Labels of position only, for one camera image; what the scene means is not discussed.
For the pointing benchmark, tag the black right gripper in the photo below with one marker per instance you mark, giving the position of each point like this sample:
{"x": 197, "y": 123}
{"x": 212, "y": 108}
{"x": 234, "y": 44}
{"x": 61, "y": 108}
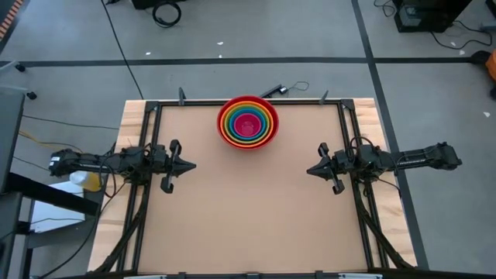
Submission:
{"x": 343, "y": 162}

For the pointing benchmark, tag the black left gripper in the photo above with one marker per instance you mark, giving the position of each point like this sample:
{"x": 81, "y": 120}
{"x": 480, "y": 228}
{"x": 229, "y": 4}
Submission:
{"x": 170, "y": 170}

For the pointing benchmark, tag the orange bowl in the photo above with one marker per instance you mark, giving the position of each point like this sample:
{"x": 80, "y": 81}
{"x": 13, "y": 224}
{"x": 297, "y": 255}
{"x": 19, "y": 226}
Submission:
{"x": 223, "y": 127}

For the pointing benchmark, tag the lime green bowl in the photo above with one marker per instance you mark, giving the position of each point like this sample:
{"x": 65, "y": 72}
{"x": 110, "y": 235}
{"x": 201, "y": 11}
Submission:
{"x": 228, "y": 127}

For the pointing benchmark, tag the blue bowl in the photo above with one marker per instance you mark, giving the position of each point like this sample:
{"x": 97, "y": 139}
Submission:
{"x": 232, "y": 126}

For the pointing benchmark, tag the small pink bowl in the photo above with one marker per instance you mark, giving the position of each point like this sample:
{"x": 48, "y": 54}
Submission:
{"x": 247, "y": 126}

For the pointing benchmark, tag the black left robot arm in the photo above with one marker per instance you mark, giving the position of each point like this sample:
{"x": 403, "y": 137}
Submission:
{"x": 89, "y": 162}

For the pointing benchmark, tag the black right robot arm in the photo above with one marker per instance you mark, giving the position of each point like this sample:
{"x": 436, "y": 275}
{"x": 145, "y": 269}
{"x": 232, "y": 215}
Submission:
{"x": 418, "y": 158}

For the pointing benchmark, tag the large red bowl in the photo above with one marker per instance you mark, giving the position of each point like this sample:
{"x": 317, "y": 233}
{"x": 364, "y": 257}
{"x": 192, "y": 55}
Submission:
{"x": 220, "y": 128}

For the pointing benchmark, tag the black table clamp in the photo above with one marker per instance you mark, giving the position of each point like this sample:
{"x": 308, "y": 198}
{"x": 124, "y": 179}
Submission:
{"x": 324, "y": 97}
{"x": 181, "y": 97}

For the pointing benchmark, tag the bottle with yellow liquid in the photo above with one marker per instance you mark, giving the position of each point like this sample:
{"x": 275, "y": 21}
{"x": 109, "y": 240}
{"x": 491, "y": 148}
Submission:
{"x": 86, "y": 180}

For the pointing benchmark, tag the white board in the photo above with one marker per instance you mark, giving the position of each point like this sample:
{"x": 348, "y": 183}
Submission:
{"x": 58, "y": 211}

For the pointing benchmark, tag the black chair caster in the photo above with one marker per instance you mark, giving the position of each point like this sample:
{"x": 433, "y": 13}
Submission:
{"x": 32, "y": 95}
{"x": 20, "y": 67}

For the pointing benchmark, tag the black equipment box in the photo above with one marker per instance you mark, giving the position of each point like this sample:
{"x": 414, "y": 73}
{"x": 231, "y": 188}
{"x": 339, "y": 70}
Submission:
{"x": 426, "y": 15}

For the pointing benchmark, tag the orange round object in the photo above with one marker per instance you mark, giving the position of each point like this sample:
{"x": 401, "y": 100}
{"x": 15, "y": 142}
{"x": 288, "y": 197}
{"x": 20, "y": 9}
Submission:
{"x": 492, "y": 65}

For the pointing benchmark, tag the black aluminium table frame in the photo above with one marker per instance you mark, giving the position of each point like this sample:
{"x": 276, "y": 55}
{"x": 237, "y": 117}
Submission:
{"x": 193, "y": 103}

